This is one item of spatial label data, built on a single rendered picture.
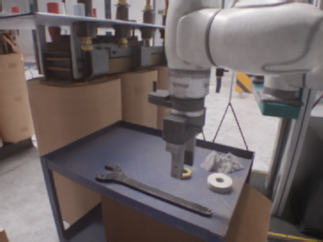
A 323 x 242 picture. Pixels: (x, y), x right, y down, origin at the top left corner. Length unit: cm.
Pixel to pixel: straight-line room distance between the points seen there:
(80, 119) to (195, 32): 81
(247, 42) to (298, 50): 7
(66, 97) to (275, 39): 92
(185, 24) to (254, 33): 13
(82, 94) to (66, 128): 18
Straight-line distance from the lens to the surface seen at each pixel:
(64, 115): 112
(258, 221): 78
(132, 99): 143
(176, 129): 44
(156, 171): 74
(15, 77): 272
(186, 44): 41
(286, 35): 33
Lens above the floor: 128
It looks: 20 degrees down
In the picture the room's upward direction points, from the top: 1 degrees clockwise
